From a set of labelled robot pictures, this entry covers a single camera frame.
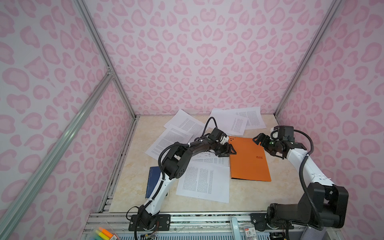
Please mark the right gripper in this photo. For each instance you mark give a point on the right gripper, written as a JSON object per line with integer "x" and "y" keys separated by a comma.
{"x": 261, "y": 136}

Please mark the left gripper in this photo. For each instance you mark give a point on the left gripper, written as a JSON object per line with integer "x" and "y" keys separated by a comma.
{"x": 227, "y": 150}

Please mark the orange and black folder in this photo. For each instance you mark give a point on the orange and black folder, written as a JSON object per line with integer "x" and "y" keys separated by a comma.
{"x": 250, "y": 162}

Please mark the printed paper sheet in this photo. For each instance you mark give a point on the printed paper sheet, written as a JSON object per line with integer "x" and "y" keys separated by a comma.
{"x": 205, "y": 181}
{"x": 171, "y": 135}

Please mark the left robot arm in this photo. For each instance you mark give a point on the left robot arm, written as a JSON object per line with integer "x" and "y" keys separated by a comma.
{"x": 173, "y": 162}

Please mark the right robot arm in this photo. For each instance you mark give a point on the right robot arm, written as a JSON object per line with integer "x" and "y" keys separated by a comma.
{"x": 323, "y": 204}

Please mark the diagram paper sheet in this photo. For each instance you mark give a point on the diagram paper sheet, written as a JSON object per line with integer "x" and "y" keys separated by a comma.
{"x": 211, "y": 158}

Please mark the blue book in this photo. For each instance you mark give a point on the blue book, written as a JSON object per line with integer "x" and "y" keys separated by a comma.
{"x": 154, "y": 175}

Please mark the small red label bag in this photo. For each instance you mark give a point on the small red label bag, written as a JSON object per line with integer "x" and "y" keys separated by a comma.
{"x": 250, "y": 232}

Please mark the grey cloth roll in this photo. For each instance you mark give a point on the grey cloth roll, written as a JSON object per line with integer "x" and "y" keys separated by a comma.
{"x": 313, "y": 234}

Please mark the highlighter marker pack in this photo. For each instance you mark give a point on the highlighter marker pack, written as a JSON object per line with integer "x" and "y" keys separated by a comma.
{"x": 100, "y": 233}

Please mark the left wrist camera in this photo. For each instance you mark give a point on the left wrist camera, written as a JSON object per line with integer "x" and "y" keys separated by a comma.
{"x": 218, "y": 136}

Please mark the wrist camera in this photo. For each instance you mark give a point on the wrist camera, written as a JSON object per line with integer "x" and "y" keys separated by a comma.
{"x": 218, "y": 136}
{"x": 283, "y": 133}

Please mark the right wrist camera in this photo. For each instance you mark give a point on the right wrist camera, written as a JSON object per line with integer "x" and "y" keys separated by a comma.
{"x": 283, "y": 133}

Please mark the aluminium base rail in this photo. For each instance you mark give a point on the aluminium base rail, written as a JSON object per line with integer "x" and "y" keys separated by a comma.
{"x": 179, "y": 226}

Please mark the light blue handle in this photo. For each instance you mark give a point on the light blue handle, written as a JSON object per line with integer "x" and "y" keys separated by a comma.
{"x": 235, "y": 228}

